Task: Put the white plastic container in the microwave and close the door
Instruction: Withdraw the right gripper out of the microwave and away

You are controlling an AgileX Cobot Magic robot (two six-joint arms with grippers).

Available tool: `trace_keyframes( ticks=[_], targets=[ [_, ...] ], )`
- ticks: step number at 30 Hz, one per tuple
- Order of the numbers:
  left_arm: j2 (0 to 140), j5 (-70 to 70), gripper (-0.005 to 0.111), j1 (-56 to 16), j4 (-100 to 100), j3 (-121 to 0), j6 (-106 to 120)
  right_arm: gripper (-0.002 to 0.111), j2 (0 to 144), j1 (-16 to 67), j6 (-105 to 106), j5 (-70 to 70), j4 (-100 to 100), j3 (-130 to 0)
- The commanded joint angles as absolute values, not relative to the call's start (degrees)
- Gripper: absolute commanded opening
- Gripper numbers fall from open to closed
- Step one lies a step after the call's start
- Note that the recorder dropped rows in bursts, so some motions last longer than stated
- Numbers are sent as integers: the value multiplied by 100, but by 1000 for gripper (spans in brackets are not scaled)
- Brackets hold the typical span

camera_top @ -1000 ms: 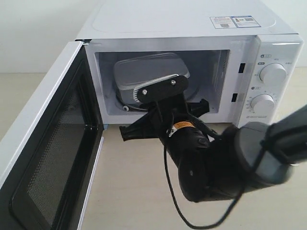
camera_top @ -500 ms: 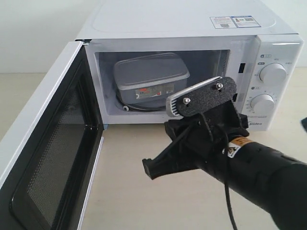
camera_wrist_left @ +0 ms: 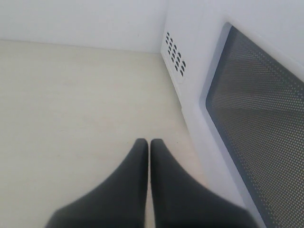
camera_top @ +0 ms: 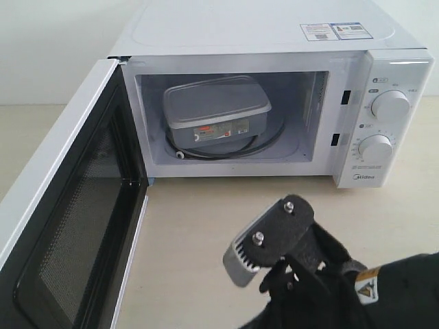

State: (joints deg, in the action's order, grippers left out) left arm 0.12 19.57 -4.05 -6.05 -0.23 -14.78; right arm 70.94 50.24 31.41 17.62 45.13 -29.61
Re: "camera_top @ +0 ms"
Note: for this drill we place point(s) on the blue white info sticker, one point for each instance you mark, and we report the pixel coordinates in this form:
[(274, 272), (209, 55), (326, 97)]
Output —
[(335, 31)]

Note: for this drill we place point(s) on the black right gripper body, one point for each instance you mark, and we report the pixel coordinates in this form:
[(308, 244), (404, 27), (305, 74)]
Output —
[(291, 304)]

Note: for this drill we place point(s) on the lower white timer knob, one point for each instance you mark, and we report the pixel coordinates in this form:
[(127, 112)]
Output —
[(375, 148)]

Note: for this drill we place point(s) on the white Midea microwave body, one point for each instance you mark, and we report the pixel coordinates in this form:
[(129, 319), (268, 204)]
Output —
[(322, 89)]

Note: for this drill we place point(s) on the upper white power knob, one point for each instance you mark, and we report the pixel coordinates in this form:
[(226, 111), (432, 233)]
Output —
[(390, 106)]

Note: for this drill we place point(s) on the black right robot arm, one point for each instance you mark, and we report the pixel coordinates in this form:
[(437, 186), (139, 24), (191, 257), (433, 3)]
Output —
[(402, 294)]

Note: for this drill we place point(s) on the white plastic food container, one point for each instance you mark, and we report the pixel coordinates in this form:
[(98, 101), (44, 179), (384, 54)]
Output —
[(215, 111)]

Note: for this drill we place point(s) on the white microwave door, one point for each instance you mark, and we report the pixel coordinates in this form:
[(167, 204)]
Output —
[(70, 221)]

